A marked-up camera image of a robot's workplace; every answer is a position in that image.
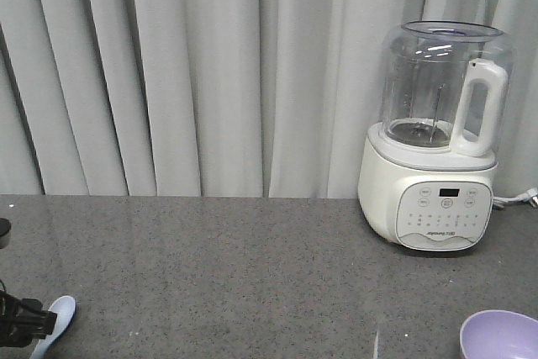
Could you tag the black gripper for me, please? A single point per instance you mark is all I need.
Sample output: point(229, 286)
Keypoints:
point(23, 321)

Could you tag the light blue plastic spoon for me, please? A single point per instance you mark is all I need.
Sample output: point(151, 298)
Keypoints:
point(64, 307)

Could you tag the purple plastic bowl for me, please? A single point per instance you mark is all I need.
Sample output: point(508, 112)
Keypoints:
point(497, 333)

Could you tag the white pleated curtain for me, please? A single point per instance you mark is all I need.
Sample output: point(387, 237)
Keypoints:
point(226, 98)

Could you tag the white blender with clear jar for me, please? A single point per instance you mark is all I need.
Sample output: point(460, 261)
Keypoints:
point(428, 164)

